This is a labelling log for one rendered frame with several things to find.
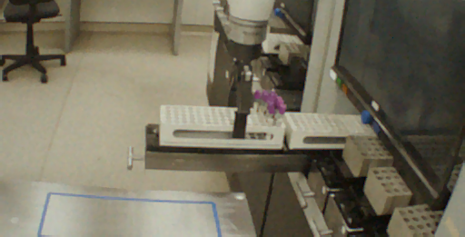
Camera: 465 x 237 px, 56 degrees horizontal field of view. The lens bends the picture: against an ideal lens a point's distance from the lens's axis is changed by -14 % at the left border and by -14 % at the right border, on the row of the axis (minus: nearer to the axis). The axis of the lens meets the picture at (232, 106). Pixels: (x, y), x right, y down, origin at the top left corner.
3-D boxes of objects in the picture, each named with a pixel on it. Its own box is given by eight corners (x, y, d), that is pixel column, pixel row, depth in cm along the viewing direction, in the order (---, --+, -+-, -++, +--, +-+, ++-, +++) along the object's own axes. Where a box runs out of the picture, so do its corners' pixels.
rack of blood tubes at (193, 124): (273, 131, 132) (277, 109, 129) (282, 150, 123) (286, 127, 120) (158, 127, 127) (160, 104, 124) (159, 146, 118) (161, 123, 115)
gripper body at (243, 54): (227, 33, 118) (222, 69, 122) (232, 44, 110) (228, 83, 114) (258, 34, 119) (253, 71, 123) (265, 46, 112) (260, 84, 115)
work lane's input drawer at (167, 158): (380, 152, 143) (387, 125, 139) (397, 176, 131) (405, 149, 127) (128, 147, 130) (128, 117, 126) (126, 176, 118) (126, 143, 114)
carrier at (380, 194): (387, 219, 97) (395, 196, 95) (379, 219, 97) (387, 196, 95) (370, 189, 108) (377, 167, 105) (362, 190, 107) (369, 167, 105)
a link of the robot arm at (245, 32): (232, 20, 107) (229, 45, 110) (272, 23, 109) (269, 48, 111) (226, 9, 115) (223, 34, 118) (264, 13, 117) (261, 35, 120)
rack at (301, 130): (377, 135, 138) (382, 115, 135) (390, 153, 129) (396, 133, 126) (280, 133, 132) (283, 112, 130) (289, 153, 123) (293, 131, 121)
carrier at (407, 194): (404, 217, 98) (412, 194, 96) (396, 218, 98) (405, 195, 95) (386, 188, 109) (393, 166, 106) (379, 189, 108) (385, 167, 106)
